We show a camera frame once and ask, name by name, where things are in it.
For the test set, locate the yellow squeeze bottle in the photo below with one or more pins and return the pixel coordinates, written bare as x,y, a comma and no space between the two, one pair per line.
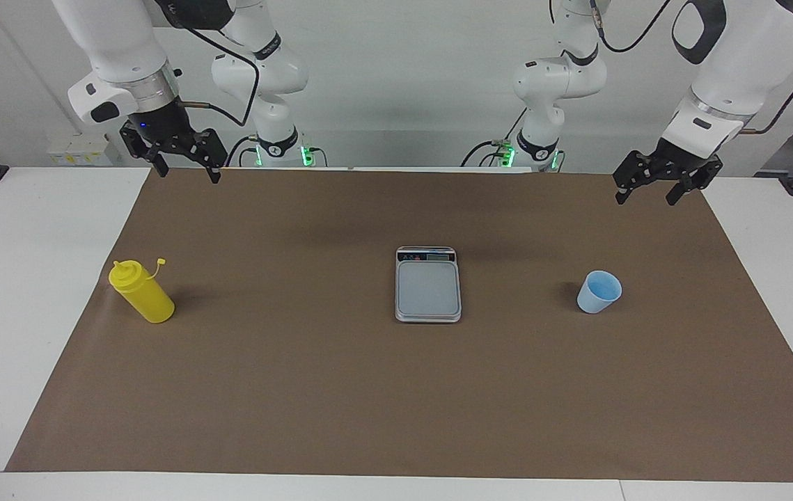
145,296

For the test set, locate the brown paper mat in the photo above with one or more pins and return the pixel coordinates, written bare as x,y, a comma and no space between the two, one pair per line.
299,390

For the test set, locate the white wall socket box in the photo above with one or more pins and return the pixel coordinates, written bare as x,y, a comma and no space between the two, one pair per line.
79,149

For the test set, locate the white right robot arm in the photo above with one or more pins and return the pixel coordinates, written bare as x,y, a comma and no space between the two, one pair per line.
124,42

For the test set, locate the silver digital kitchen scale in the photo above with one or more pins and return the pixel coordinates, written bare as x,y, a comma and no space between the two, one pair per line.
428,289

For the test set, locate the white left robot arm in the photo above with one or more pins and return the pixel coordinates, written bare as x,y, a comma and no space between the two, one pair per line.
737,62

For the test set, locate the light blue plastic cup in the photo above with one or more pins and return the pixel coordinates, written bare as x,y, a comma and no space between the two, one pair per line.
598,292

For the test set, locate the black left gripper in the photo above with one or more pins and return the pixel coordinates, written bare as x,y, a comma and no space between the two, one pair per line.
681,163

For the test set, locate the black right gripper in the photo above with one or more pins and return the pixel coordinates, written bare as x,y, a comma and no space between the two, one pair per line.
159,125

